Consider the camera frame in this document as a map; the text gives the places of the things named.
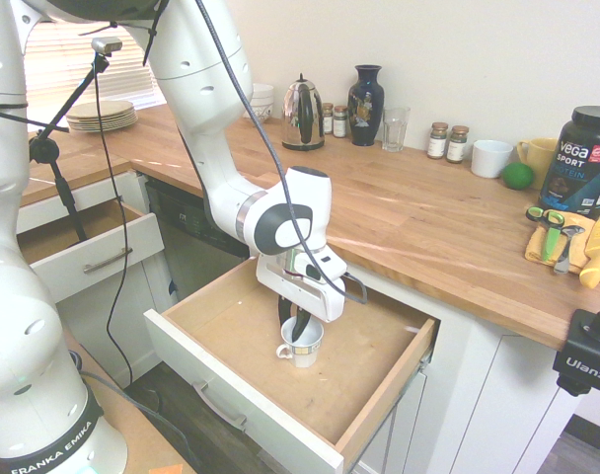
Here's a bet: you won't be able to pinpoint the dark blue painted vase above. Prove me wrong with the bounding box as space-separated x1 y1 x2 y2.
347 64 384 147

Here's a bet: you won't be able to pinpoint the white window blinds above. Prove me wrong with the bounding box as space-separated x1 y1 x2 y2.
21 19 168 113

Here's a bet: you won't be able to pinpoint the grey floor cable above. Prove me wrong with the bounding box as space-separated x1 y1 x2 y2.
67 349 203 474

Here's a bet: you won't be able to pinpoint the clear drinking glass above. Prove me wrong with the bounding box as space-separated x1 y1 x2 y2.
381 106 412 153

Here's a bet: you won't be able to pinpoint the black camera stand with clamp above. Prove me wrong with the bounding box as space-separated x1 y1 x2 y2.
551 290 600 396

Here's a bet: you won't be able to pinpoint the thin black webcam cable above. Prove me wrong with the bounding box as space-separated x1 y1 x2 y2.
93 53 136 391

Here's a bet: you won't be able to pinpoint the green handled scissors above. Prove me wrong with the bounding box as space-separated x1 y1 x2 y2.
525 205 567 264

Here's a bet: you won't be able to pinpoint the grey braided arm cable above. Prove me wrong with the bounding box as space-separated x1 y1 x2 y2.
195 0 368 304

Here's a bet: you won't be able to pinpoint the white mug with patterned band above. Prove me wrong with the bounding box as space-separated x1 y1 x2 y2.
275 316 325 369

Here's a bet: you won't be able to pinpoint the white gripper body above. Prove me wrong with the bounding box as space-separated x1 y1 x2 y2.
255 256 348 323

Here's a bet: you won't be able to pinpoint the black zip tie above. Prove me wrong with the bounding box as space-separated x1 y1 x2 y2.
141 0 171 68

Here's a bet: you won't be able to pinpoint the stainless steel electric kettle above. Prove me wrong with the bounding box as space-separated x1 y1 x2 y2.
280 72 327 152

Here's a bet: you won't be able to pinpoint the black protein powder tub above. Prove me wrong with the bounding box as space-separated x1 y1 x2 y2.
537 105 600 216

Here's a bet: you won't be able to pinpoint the white lower cabinet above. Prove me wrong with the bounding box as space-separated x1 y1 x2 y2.
356 276 593 474

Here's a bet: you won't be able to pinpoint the silver bar drawer handle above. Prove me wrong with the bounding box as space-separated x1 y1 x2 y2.
82 246 134 276
190 382 248 429

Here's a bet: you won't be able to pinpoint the black tripod stand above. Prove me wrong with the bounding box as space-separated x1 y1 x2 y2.
27 51 109 243

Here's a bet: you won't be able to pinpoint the stack of cream plates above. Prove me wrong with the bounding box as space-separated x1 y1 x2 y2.
65 100 138 133

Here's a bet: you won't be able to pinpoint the yellow handled knife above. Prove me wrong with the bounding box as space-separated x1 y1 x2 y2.
578 210 600 290

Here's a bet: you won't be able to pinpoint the white drawer with wooden inside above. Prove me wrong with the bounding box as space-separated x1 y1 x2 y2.
142 256 442 470

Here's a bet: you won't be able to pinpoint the yellow folded cloth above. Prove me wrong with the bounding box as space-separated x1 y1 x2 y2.
524 211 600 285

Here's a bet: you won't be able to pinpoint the white drawer with tripod inside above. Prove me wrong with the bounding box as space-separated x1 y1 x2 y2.
16 197 166 305

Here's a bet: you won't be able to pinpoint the spice jar with copper lid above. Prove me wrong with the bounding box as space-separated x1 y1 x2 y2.
426 121 450 161
446 124 471 165

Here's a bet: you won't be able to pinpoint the yellow mug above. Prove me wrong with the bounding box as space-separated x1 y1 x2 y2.
515 137 561 192

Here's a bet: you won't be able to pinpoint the black dishwasher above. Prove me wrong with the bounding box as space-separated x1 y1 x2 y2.
145 177 255 302

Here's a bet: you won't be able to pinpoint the silver webcam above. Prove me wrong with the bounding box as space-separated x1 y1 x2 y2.
91 36 123 54

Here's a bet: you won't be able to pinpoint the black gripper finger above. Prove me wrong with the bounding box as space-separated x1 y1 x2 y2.
290 308 312 344
277 294 294 330

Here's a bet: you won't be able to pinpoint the plain white mug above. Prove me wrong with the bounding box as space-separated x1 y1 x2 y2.
471 139 515 180

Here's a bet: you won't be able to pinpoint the grey black can opener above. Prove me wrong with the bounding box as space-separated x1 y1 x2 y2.
553 224 586 276

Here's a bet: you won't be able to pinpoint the stack of white bowls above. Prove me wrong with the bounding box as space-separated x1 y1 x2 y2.
244 82 275 124

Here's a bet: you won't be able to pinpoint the green lime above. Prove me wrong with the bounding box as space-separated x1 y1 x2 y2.
500 162 536 191

